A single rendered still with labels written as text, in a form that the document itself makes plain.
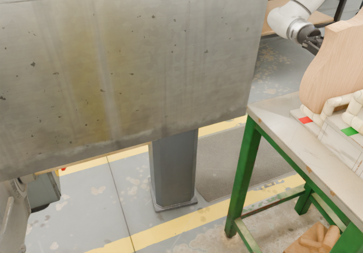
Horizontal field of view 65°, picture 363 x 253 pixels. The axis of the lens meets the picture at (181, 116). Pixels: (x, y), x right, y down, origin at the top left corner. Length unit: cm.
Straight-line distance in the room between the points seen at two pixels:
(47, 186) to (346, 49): 91
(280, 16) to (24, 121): 114
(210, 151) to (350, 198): 144
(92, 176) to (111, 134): 187
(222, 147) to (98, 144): 202
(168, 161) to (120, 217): 53
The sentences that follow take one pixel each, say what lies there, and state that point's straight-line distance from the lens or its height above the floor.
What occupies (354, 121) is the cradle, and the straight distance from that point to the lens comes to 98.
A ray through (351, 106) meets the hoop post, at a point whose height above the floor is 108.
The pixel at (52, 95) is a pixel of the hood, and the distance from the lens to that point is 23.
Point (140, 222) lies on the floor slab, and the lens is 186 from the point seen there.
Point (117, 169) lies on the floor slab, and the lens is 213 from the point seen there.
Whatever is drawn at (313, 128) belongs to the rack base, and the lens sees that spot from 108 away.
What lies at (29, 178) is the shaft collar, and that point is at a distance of 48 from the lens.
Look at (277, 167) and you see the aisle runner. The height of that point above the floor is 0.
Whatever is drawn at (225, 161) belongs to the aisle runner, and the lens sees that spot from 217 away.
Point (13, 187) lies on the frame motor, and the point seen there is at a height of 126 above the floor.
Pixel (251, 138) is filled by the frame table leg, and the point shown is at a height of 80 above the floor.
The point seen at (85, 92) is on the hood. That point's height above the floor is 146.
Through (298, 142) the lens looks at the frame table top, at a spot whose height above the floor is 93.
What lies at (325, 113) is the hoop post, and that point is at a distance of 106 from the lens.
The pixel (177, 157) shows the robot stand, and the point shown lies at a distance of 155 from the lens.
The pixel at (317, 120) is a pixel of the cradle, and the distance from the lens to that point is 108.
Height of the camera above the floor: 158
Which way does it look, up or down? 39 degrees down
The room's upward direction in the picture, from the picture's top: 1 degrees clockwise
